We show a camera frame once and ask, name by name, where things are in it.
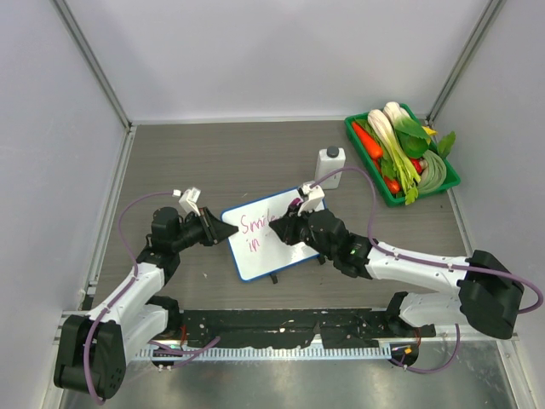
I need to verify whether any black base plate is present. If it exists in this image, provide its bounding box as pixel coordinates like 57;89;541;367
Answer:
181;308;436;349

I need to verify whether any green celery toy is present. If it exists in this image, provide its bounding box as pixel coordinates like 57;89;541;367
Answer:
380;143;421;205

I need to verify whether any white slotted cable duct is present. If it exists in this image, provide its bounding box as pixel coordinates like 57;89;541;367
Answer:
138;343;393;362

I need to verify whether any blue framed whiteboard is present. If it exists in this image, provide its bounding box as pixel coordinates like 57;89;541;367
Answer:
221;187;318;282

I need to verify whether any orange toy carrot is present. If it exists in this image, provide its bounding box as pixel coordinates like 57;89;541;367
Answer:
351;122;383;160

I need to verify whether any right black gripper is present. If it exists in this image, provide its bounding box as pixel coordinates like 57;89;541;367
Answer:
270;202;336;261

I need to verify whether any white plastic bottle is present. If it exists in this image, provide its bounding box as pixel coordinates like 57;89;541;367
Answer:
314;146;346;190

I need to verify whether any bok choy toy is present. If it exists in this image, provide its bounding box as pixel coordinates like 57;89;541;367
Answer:
382;101;429;139
367;109;409;162

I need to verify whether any green plastic tray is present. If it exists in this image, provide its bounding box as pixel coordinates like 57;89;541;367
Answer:
344;103;460;207

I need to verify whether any red chili toy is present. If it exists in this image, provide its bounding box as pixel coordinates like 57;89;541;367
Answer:
382;176;401;195

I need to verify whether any bok choy toy rear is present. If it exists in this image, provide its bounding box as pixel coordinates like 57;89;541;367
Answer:
382;101;429;139

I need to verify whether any whiteboard wire stand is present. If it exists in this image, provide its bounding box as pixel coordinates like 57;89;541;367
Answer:
269;254;326;285

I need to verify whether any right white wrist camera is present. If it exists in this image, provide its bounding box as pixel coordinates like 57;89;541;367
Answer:
297;181;324;216

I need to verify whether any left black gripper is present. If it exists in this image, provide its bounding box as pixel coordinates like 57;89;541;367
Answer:
171;206;236;251

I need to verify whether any bok choy toy front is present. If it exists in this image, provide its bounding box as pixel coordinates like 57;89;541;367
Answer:
367;109;409;162

